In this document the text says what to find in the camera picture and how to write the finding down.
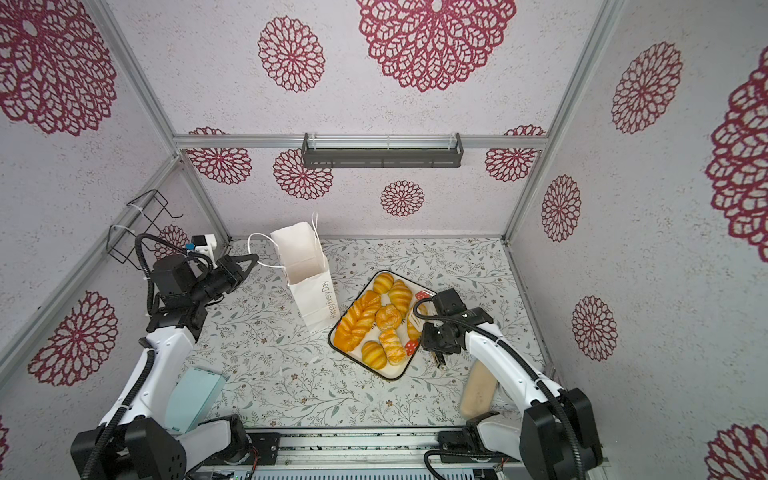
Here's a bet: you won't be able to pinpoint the black wall shelf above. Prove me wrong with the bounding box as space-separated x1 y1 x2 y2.
300 134 465 169

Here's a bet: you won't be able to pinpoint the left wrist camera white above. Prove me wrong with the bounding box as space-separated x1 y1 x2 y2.
191 234 218 260

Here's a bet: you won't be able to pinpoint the black wire wall rack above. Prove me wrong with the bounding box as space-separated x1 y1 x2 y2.
104 189 183 270

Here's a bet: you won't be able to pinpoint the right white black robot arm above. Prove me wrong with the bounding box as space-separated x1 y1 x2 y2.
412 289 603 479

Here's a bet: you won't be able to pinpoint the yellow bun bottom left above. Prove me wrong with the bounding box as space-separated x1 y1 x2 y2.
361 341 388 370

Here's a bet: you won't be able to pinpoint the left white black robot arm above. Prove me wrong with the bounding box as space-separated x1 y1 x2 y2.
70 233 259 479

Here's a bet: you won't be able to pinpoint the white paper bag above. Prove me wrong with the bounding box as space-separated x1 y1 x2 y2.
246 212 341 333

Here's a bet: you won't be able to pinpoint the long braided orange bread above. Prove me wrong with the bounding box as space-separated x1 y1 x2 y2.
333 290 381 352

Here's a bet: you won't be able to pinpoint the light green box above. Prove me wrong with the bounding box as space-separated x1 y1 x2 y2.
165 367 226 436

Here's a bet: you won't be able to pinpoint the striped bread roll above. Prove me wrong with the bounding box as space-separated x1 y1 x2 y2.
387 279 413 316
407 304 429 341

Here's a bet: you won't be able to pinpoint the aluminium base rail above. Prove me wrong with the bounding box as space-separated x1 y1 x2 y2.
197 425 611 470

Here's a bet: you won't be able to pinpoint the small round bread top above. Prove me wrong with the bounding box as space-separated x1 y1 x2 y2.
372 272 395 294

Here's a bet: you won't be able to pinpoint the metal tongs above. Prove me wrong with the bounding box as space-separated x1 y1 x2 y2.
431 352 446 368

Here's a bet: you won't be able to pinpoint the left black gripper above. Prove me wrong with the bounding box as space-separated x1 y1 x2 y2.
189 253 259 306

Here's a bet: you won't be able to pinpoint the white tray black rim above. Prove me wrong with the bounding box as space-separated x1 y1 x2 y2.
328 270 435 381

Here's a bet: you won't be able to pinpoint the beige sponge block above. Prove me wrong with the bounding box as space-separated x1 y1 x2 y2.
459 360 498 419

